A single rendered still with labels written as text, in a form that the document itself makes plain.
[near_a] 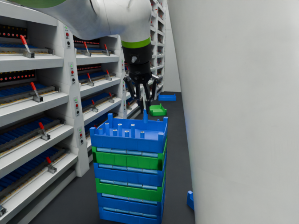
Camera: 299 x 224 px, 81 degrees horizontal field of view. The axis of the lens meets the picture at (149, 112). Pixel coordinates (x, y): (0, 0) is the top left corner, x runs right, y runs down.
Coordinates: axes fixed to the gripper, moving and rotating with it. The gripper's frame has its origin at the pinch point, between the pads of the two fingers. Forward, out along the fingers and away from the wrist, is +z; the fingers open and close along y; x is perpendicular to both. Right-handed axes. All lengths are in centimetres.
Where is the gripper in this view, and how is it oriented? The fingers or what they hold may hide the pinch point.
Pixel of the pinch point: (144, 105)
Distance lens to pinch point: 72.8
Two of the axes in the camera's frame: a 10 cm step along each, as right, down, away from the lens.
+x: 1.7, -6.8, 7.2
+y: 9.8, 0.6, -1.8
